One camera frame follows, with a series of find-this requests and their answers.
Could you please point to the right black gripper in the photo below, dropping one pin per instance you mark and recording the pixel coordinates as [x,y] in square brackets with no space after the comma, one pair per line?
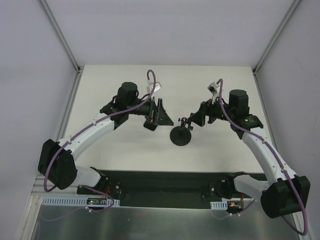
[206,113]

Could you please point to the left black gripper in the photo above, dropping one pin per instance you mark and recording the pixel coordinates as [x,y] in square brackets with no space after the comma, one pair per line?
[153,114]

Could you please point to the black phone stand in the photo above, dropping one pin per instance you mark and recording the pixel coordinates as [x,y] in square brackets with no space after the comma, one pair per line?
[181,135]

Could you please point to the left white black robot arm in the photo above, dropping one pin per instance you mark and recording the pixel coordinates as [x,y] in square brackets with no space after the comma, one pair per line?
[57,158]

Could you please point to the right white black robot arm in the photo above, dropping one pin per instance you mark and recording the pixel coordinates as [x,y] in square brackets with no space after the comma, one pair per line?
[283,192]

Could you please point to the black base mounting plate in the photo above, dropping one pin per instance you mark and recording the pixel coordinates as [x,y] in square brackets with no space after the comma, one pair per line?
[165,189]

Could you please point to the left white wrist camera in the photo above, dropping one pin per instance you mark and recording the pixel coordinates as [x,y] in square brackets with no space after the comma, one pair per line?
[153,87]

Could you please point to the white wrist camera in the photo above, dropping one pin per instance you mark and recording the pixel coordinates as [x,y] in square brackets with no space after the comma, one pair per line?
[153,87]
[214,89]

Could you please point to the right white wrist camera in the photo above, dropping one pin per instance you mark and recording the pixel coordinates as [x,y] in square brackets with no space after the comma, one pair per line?
[214,89]

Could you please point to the right white cable duct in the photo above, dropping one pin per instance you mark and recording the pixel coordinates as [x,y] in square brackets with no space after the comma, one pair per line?
[219,205]

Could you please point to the white cable duct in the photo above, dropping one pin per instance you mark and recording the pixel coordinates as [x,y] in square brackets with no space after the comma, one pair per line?
[219,205]
[69,201]

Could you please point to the left aluminium frame post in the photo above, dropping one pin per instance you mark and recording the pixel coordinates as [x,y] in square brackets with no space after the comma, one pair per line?
[45,7]

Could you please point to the aluminium frame post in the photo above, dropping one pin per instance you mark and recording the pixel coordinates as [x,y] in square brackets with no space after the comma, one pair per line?
[292,9]
[45,7]

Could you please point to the left white cable duct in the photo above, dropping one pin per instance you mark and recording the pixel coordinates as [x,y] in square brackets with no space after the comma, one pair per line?
[69,201]

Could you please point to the right aluminium frame post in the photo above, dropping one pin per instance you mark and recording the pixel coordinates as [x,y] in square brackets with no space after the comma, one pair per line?
[292,9]

